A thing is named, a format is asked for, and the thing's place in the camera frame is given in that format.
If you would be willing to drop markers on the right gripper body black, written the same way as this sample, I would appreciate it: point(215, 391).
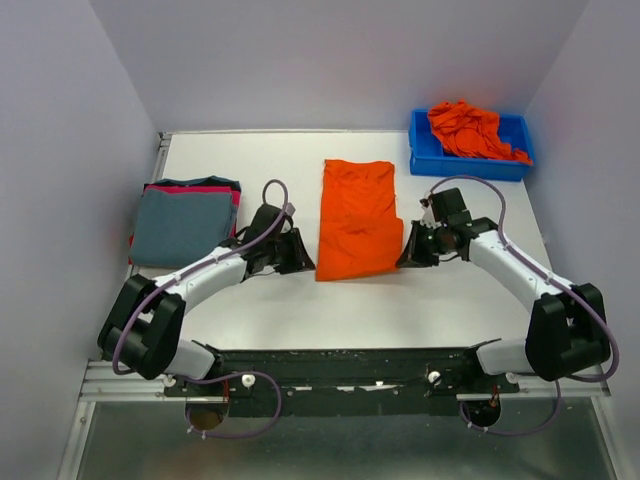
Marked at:
point(441, 245)

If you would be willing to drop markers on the orange t shirt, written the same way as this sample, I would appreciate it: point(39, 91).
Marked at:
point(360, 234)
point(468, 131)

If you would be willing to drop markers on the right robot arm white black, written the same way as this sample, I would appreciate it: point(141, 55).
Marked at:
point(567, 331)

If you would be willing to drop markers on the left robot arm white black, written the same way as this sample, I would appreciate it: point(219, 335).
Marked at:
point(142, 332)

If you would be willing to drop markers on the folded dark teal t shirt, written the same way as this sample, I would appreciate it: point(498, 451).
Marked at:
point(210, 181)

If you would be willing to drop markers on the blue plastic bin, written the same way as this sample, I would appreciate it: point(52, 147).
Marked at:
point(428, 157)

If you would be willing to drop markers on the folded grey-blue t shirt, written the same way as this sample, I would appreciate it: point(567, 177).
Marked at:
point(173, 230)

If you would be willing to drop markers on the crumpled orange t shirt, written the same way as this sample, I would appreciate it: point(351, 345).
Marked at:
point(468, 131)

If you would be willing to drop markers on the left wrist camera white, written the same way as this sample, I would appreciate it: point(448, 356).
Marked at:
point(288, 222)

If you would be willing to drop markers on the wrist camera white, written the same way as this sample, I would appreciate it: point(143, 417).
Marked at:
point(427, 218)
point(288, 222)

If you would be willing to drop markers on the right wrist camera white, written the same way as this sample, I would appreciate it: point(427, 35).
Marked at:
point(427, 218)

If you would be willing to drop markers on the black mounting base rail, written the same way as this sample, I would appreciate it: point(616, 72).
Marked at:
point(332, 383)

